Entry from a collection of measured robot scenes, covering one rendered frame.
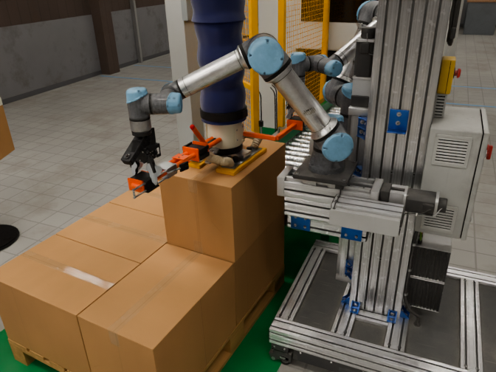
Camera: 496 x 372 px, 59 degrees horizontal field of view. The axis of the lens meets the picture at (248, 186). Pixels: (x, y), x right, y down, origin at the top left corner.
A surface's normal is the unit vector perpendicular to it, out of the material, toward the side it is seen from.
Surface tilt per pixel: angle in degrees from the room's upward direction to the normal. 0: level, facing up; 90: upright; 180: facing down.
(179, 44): 90
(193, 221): 90
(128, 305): 0
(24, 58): 90
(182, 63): 90
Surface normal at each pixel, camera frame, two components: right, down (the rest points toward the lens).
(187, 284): -0.03, -0.90
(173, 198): -0.47, 0.40
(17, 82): 0.92, 0.15
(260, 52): -0.06, 0.35
